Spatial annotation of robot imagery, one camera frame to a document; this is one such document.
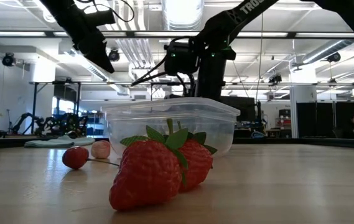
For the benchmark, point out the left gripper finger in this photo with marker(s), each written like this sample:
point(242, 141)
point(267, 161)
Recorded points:
point(102, 57)

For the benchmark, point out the clear plastic tupperware container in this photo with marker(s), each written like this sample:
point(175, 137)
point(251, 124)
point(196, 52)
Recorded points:
point(214, 124)

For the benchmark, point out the red toy strawberry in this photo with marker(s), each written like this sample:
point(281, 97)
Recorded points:
point(148, 177)
point(198, 163)

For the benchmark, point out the pink toy peach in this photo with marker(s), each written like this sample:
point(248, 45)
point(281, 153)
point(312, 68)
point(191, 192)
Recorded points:
point(100, 149)

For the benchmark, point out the red toy cherry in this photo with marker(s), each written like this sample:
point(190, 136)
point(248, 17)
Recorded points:
point(75, 157)

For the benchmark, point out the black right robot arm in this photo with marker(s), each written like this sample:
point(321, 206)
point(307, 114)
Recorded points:
point(226, 21)

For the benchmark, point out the black monitor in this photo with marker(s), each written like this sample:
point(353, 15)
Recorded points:
point(246, 104)

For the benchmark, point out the black overhead beam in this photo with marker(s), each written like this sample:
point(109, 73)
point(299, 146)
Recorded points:
point(24, 34)

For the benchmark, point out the black background robot arms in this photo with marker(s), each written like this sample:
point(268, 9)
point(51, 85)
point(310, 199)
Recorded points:
point(55, 123)

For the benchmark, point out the teal folded cloth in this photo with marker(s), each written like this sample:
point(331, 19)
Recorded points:
point(58, 142)

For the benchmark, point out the black ceiling camera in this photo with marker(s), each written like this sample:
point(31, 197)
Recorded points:
point(333, 57)
point(8, 59)
point(114, 55)

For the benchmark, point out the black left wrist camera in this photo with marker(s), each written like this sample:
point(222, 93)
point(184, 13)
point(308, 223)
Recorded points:
point(100, 15)

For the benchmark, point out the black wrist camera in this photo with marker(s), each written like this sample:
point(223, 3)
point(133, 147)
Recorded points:
point(100, 15)
point(181, 57)

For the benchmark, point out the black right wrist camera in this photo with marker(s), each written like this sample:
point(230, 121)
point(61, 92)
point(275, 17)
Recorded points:
point(181, 57)

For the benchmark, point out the silver ceiling duct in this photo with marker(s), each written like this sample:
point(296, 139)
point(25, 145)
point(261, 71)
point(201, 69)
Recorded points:
point(183, 12)

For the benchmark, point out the black background rig frame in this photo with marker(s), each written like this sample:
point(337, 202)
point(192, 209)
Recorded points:
point(34, 105)

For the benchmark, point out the black partition wall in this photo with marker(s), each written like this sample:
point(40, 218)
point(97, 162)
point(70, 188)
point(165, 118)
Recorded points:
point(326, 119)

